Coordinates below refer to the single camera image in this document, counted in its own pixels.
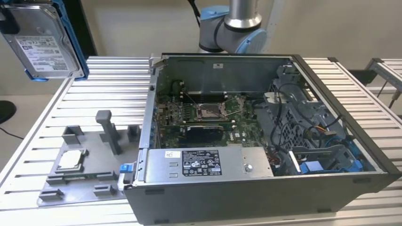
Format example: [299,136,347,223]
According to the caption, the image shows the hard disk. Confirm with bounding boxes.
[0,0,91,82]

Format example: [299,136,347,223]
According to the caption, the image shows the blue disk bay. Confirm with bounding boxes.
[299,161,327,174]

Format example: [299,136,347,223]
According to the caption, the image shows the black metal stand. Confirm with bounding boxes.
[70,0,99,57]

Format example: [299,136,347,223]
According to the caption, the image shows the round black base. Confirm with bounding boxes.
[0,100,17,125]

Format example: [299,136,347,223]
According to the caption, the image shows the silver CPU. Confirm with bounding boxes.
[55,150,88,172]

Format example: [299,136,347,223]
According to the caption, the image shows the grey parts rack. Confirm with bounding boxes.
[36,109,143,208]

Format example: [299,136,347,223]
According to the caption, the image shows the thin metal locking lever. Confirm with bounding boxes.
[183,90,200,106]

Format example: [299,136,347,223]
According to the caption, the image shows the black RAM slot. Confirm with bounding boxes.
[182,92,230,98]
[184,97,230,104]

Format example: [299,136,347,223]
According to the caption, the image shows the green RAM stick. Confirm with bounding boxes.
[64,173,114,181]

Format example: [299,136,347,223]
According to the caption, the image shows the CPU socket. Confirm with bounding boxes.
[195,103,227,120]

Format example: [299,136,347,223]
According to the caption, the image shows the long black expansion slot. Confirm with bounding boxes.
[183,119,236,125]

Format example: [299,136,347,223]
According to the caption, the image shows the black graphics card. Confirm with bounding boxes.
[184,125,226,145]

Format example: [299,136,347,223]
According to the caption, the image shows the metal socket cover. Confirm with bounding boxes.
[224,97,250,114]

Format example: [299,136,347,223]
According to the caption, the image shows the green motherboard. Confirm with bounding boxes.
[155,93,269,149]

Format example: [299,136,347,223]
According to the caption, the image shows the silver power supply unit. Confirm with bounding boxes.
[144,146,275,184]

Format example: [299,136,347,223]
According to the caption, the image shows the grey metal drive cage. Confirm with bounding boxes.
[254,77,366,177]

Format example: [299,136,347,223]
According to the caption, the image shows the open black PC case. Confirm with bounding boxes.
[123,52,402,225]

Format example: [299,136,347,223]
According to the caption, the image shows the slatted metal side table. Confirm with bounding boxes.
[365,57,402,109]

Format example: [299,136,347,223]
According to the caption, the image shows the black floor cable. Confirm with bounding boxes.
[0,127,25,140]

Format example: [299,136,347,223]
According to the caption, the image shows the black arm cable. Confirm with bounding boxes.
[187,0,202,27]

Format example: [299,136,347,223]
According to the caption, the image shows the yellow red black wire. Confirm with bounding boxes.
[306,124,334,143]

